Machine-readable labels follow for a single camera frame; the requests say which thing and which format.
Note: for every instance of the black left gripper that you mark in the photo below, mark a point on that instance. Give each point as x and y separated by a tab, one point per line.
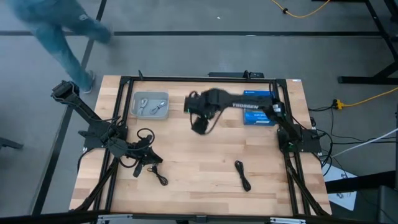
149	155

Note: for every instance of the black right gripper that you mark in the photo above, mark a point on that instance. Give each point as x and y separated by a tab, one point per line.
202	102

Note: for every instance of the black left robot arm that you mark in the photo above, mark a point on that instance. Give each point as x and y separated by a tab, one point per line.
84	109

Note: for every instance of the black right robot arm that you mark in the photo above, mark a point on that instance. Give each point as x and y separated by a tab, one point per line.
245	105

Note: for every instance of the black bar behind table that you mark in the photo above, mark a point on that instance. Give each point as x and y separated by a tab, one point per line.
230	74

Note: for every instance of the blue game controller box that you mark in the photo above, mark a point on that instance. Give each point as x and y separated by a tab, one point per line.
259	118

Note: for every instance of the grey plastic bin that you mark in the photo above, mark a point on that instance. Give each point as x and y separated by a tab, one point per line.
133	105

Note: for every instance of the black front crossbar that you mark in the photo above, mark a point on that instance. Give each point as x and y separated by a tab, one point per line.
46	217

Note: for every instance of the dark furniture foot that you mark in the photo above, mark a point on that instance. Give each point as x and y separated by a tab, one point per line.
9	143

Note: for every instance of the white printed paper sheet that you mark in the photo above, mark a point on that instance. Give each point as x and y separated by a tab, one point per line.
342	193

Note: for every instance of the black floor beam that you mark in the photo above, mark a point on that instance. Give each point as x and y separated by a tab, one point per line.
357	183

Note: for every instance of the person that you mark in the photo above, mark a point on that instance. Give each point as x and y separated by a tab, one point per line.
53	15

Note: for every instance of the dark grey chair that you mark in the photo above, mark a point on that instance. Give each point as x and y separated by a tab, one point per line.
387	205

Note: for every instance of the black table legs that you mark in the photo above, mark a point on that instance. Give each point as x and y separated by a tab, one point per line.
379	28

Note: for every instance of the black aluminium table frame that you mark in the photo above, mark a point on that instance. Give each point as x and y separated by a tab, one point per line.
199	79

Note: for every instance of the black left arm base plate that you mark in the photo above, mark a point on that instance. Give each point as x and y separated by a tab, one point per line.
93	140

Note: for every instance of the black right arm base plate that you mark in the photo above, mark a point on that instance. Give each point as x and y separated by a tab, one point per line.
311	140

